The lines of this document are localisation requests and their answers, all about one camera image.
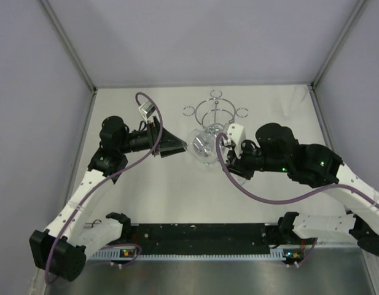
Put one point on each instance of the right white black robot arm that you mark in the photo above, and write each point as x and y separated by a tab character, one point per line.
324	171

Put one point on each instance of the aluminium frame post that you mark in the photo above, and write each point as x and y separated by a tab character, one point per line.
343	35
67	44

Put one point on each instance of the aluminium frame post left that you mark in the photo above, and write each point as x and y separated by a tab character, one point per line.
67	44

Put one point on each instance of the grey slotted cable duct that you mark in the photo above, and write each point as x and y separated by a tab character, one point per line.
117	254

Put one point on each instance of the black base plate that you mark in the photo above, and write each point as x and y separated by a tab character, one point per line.
207	239

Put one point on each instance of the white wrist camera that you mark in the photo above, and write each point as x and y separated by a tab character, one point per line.
235	136
146	110

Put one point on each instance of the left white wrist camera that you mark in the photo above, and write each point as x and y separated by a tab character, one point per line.
146	110

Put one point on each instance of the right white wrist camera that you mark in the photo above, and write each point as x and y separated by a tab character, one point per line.
235	136

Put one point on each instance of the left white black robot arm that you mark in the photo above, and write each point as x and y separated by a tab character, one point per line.
64	246

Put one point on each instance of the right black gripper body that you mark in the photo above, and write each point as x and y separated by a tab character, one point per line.
252	160

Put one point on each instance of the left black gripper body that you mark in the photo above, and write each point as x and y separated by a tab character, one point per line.
142	140

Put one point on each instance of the aluminium frame post right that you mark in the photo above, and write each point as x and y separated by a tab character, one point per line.
343	35

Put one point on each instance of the chrome wine glass rack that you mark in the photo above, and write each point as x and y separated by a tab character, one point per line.
215	113

